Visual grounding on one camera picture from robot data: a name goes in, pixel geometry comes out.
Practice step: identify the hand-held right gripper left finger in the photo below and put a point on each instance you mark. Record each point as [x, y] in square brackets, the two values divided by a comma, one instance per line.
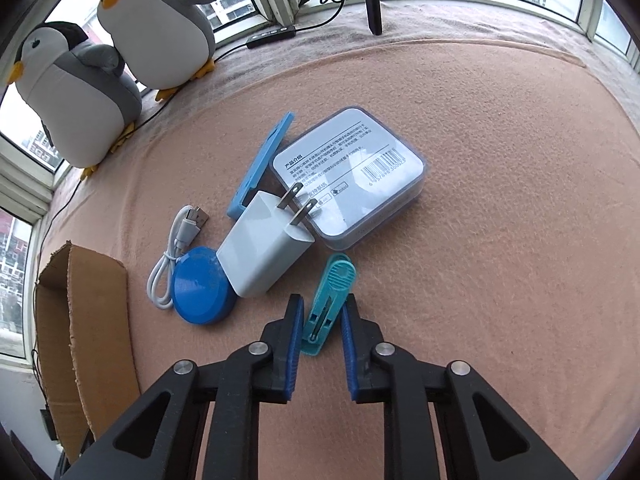
[295, 350]

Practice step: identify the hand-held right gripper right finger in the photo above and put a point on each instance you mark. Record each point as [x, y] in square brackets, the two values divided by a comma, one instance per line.
[350, 350]

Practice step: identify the teal plastic clip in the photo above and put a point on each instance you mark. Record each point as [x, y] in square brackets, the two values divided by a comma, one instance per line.
[330, 285]

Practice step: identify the white charger plug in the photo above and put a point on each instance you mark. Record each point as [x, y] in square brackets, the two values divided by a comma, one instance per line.
[260, 250]

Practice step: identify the blue round disc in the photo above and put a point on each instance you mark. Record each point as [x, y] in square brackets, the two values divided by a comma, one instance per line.
[197, 285]

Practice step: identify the clear plastic case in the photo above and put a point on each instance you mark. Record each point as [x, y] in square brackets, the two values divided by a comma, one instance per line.
[350, 170]

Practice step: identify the blue phone stand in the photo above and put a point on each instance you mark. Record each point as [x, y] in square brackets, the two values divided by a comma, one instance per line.
[262, 160]

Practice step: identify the cardboard box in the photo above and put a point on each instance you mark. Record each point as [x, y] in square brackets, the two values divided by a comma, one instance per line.
[85, 340]

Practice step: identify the black power adapter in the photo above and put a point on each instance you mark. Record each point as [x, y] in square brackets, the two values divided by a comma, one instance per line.
[49, 424]

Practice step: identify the black inline remote control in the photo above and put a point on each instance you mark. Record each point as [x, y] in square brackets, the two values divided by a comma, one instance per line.
[272, 35]

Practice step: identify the large penguin plush toy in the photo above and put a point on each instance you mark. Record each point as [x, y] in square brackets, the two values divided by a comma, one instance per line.
[70, 105]

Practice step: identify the plaid cloth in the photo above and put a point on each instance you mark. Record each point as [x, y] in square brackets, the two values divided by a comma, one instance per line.
[450, 25]

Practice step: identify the small penguin plush toy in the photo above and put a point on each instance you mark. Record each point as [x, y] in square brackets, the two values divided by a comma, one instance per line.
[155, 35]

